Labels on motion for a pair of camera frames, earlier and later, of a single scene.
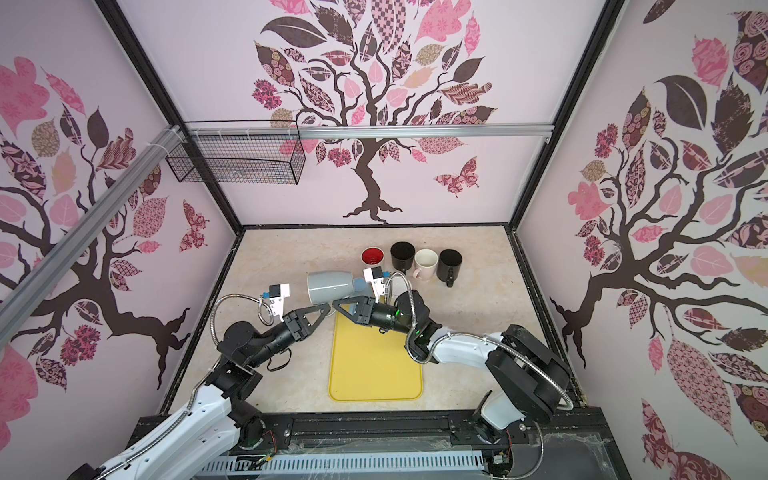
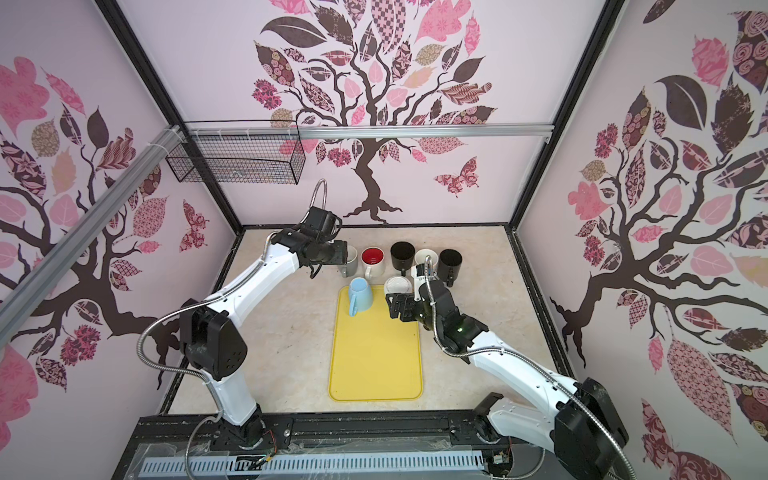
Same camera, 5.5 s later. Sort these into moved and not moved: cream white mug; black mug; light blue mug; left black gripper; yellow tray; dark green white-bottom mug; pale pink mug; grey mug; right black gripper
Moved: left black gripper; grey mug; right black gripper
Not moved: yellow tray; pale pink mug; cream white mug; dark green white-bottom mug; black mug; light blue mug
